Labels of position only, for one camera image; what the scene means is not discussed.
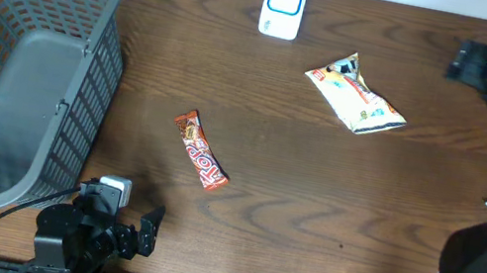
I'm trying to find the orange chocolate bar wrapper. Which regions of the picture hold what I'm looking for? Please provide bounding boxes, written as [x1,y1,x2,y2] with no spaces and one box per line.
[174,110,229,191]

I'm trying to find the yellow white snack bag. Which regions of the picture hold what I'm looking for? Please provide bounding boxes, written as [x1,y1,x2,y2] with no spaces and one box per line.
[305,52,407,135]

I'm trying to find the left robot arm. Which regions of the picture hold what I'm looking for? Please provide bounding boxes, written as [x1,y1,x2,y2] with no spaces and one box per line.
[20,179,166,273]

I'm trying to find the white barcode scanner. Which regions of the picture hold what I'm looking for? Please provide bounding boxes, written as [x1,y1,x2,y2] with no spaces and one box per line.
[257,0,307,41]

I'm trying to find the left camera cable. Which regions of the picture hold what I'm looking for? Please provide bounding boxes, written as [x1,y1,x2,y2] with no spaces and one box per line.
[0,171,85,273]

